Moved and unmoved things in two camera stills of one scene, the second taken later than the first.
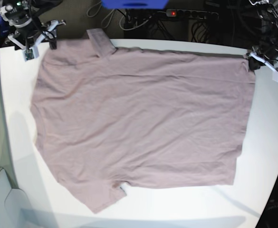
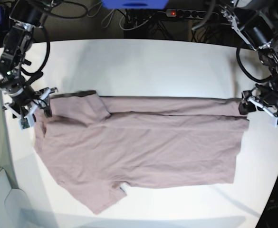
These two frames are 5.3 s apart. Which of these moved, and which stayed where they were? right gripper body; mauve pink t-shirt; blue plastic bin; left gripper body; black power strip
Moved: mauve pink t-shirt; left gripper body; right gripper body
Stayed: blue plastic bin; black power strip
